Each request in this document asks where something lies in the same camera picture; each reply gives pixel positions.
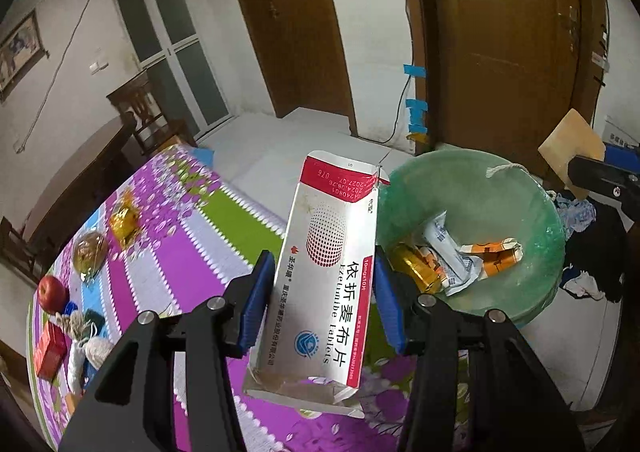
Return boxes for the yellow snack wrapper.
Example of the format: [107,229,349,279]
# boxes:
[387,243,442,295]

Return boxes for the white alcohol wipes packet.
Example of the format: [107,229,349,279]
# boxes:
[420,211,483,297]

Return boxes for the white red medicine box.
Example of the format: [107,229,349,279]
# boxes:
[243,151,388,418]

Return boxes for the green lined trash bin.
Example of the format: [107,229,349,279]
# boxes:
[376,149,565,327]

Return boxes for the floral purple striped tablecloth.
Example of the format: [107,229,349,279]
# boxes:
[51,146,414,451]

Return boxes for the golden foil wrapper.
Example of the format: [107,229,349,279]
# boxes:
[108,189,140,250]

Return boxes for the round pastry in plastic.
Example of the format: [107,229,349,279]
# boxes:
[73,230,108,281]

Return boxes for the crumpled white tissue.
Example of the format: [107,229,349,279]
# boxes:
[55,310,114,397]

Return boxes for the brown wooden door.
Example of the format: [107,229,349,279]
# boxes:
[407,0,605,175]
[239,0,358,137]

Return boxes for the red apple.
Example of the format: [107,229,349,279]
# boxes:
[37,274,70,314]

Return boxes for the dark wooden dining table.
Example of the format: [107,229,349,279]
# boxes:
[23,112,136,253]

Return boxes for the red snack packet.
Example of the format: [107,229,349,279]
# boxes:
[34,321,67,382]

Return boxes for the wooden chair by door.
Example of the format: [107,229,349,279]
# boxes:
[106,70,196,157]

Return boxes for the wooden chair left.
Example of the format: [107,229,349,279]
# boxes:
[0,218,41,285]

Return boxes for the white glass double door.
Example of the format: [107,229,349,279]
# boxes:
[115,0,230,139]

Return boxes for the blue tape strips on wall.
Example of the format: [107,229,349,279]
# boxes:
[404,64,428,145]

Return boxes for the wall cable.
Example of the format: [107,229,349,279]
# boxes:
[12,0,111,155]

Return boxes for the framed wall picture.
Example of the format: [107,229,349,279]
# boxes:
[0,10,50,102]

